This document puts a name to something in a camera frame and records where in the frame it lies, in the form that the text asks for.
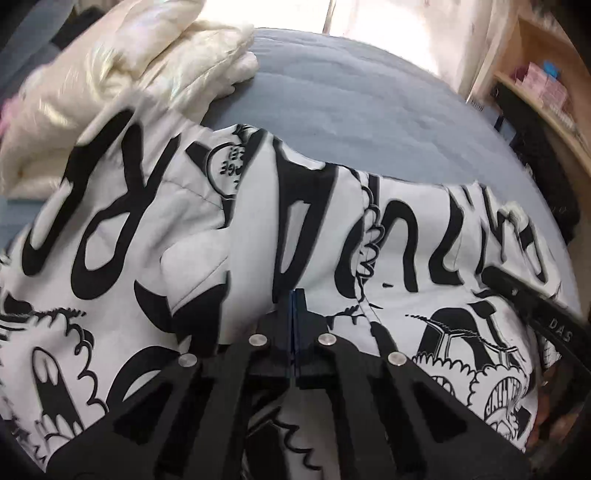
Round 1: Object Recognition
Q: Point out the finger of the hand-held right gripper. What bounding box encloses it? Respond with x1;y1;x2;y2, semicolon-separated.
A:
480;265;541;319

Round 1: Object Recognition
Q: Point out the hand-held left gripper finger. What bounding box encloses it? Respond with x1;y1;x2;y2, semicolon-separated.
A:
294;288;532;480
46;288;296;480

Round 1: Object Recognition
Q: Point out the white black graffiti print jacket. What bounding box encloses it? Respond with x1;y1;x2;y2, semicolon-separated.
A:
0;99;568;474

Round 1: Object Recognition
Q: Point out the person's right hand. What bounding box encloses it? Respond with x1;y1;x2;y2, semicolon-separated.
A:
538;369;580;446

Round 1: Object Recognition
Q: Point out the black hanging garment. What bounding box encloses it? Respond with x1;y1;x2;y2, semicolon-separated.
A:
489;83;580;243

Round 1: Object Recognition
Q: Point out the stack of pink boxes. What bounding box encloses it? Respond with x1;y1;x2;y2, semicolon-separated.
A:
510;62;578;132

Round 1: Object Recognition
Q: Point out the wooden shelf unit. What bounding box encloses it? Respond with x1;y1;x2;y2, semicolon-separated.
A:
466;11;591;185

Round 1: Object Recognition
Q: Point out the blue bed sheet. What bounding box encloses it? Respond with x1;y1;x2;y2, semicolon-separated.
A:
0;28;583;315

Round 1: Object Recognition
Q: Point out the cream puffer jacket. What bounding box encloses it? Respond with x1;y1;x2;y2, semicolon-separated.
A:
0;0;259;197

